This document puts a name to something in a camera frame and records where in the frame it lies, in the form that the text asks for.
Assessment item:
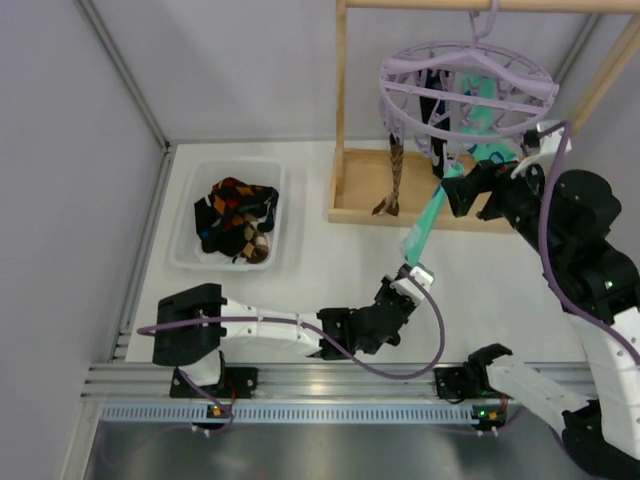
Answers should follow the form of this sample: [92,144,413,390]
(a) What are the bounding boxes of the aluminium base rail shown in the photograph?
[82,362,599,401]

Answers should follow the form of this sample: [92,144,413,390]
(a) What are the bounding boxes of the mint green sock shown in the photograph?
[461,74,517,163]
[401,163,464,268]

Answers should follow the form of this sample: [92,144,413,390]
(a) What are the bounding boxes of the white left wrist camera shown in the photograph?
[391,264,435,305]

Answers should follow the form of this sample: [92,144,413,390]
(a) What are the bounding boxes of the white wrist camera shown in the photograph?
[391,264,435,305]
[512,120,573,178]

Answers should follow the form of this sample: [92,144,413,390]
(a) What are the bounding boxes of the brown beige checkered sock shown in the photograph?
[232,214,270,265]

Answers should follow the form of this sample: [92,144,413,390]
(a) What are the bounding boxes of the black blue sport sock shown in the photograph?
[194,179,279,256]

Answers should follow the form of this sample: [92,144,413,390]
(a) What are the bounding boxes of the brown striped sock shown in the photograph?
[371,133,404,216]

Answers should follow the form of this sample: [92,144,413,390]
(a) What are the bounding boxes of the black blue sock right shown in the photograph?
[419,69,450,178]

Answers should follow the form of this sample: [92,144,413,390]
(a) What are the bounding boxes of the red yellow black argyle sock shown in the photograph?
[209,177,269,216]

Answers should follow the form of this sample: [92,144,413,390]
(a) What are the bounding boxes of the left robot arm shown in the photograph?
[146,275,426,387]

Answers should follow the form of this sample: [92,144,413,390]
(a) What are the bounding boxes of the grey slotted cable duct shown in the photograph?
[100,402,500,425]

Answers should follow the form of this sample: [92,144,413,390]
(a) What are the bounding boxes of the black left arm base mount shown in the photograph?
[169,367,259,400]

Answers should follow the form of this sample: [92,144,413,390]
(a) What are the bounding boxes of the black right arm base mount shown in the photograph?
[433,365,494,404]

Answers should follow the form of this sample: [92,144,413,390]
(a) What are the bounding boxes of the wooden hanger rack frame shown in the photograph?
[327,0,640,232]

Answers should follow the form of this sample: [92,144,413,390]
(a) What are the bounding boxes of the aluminium frame post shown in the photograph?
[74,0,171,152]

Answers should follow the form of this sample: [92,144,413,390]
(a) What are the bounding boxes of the white plastic laundry basket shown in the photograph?
[168,156,291,272]

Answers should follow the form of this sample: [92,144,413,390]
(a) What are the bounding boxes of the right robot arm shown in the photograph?
[443,161,639,479]

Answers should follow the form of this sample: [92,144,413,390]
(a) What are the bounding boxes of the purple round clip hanger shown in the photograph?
[378,1,559,151]

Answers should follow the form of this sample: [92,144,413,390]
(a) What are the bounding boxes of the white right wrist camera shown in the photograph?
[512,120,573,178]

